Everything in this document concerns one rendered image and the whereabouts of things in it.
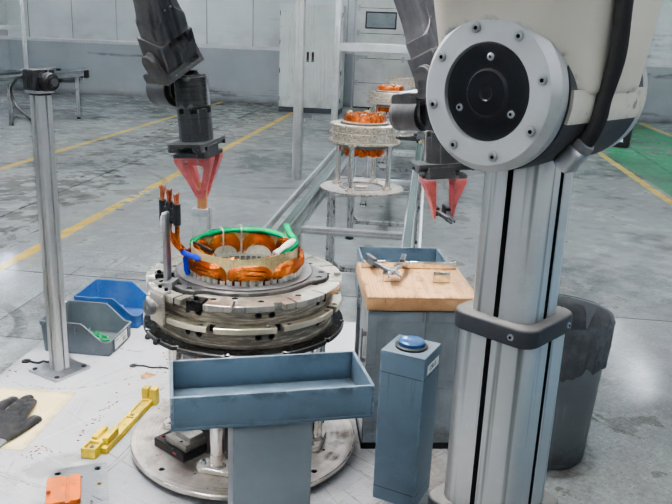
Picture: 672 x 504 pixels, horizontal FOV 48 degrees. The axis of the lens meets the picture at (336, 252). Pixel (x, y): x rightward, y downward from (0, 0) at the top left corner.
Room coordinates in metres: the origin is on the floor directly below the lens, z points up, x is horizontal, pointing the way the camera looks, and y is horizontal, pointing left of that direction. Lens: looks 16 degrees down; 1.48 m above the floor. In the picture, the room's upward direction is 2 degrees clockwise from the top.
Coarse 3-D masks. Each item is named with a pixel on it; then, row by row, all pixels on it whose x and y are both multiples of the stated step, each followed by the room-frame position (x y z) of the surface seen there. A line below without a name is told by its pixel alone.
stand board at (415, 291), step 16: (368, 272) 1.31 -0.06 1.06; (400, 272) 1.31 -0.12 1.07; (416, 272) 1.32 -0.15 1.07; (432, 272) 1.32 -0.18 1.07; (368, 288) 1.22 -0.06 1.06; (384, 288) 1.22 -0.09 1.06; (400, 288) 1.22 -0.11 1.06; (416, 288) 1.23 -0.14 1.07; (432, 288) 1.23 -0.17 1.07; (448, 288) 1.23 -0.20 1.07; (464, 288) 1.24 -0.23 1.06; (368, 304) 1.17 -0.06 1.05; (384, 304) 1.17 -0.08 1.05; (400, 304) 1.18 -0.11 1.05; (416, 304) 1.18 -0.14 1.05; (432, 304) 1.18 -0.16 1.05; (448, 304) 1.18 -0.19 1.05
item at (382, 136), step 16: (336, 128) 3.39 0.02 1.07; (352, 128) 3.31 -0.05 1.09; (368, 128) 3.30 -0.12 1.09; (384, 128) 3.32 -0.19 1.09; (336, 144) 3.51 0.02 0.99; (352, 144) 3.30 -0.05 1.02; (368, 144) 3.30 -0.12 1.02; (384, 144) 3.32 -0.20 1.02; (336, 160) 3.50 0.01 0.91; (352, 160) 3.33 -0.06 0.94; (336, 176) 3.50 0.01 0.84; (352, 176) 3.33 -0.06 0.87; (336, 192) 3.30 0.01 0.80; (352, 192) 3.31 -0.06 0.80; (368, 192) 3.33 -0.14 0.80; (384, 192) 3.34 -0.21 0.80; (400, 192) 3.37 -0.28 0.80
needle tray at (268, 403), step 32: (320, 352) 0.94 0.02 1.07; (352, 352) 0.95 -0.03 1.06; (192, 384) 0.90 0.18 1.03; (224, 384) 0.91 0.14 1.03; (256, 384) 0.92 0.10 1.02; (288, 384) 0.92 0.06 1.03; (320, 384) 0.92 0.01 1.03; (352, 384) 0.93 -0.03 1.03; (192, 416) 0.80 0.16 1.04; (224, 416) 0.80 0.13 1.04; (256, 416) 0.81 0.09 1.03; (288, 416) 0.82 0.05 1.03; (320, 416) 0.83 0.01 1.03; (352, 416) 0.84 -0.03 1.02; (256, 448) 0.83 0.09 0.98; (288, 448) 0.84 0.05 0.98; (256, 480) 0.83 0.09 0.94; (288, 480) 0.84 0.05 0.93
